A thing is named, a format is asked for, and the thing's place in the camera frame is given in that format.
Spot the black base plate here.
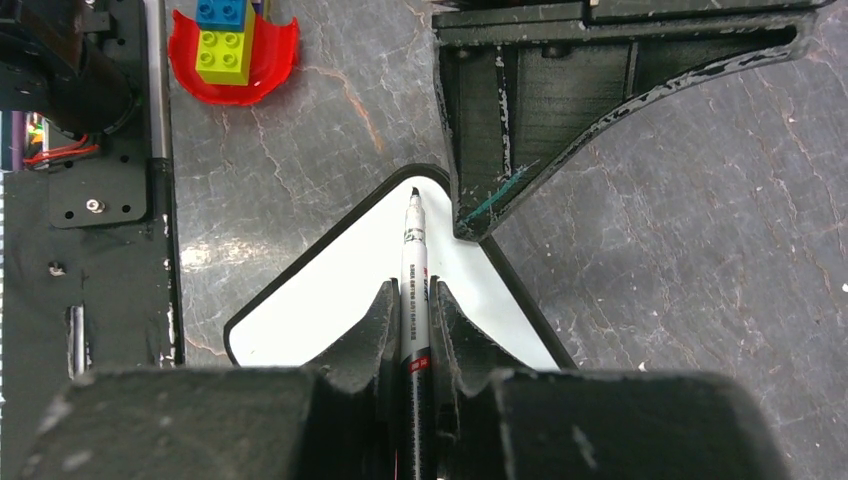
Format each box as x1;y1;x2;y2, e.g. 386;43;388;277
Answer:
1;1;184;479

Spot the red bowl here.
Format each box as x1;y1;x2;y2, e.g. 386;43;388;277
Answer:
167;10;300;106

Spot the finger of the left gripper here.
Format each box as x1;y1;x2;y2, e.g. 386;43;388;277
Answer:
431;0;822;241

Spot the colourful cube block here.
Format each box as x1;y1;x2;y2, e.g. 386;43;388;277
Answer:
195;0;256;86

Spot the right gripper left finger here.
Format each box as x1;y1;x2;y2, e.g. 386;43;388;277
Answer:
17;279;399;479

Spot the white marker pen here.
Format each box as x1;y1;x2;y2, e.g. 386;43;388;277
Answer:
398;187;435;479

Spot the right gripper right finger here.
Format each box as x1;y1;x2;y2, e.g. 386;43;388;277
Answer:
430;280;790;479

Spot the white whiteboard black frame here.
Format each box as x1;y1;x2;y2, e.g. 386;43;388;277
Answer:
223;164;575;370

